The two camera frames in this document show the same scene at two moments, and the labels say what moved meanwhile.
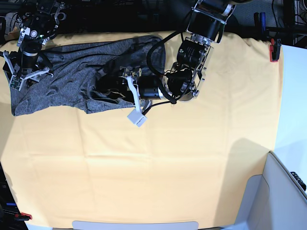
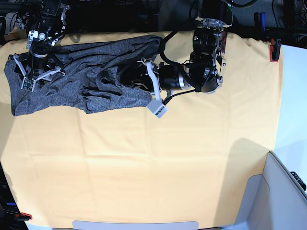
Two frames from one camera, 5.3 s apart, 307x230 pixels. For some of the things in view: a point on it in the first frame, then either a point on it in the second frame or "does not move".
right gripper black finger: x=113 y=95 → x=139 y=84
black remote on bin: x=301 y=183 does not move
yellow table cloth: x=199 y=160 does not move
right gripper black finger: x=113 y=81 → x=136 y=72
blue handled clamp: x=260 y=21 does not move
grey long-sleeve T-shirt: x=75 y=69 does not move
